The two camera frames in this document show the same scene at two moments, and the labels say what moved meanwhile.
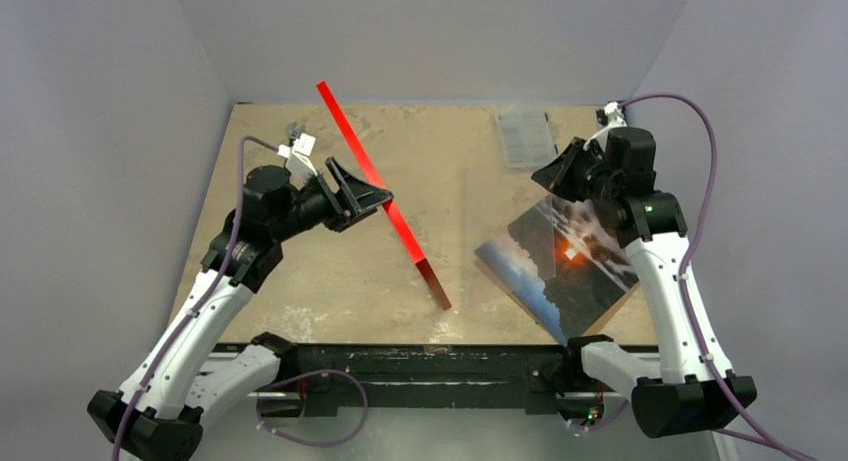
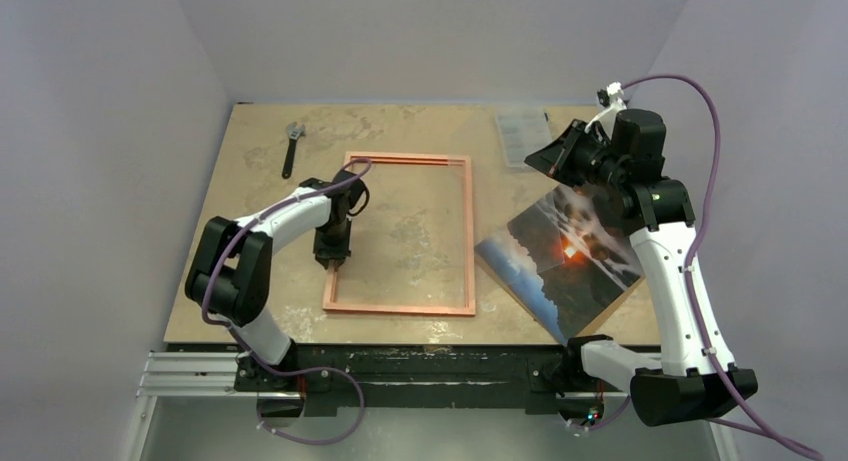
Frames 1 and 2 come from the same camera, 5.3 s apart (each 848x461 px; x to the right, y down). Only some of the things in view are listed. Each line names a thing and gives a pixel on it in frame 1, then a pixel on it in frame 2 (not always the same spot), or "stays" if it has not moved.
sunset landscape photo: x=566 y=259 stays
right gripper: x=571 y=168 -> x=566 y=152
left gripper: x=355 y=202 -> x=325 y=253
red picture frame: x=385 y=195 -> x=331 y=296
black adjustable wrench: x=294 y=132 stays
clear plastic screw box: x=526 y=138 stays
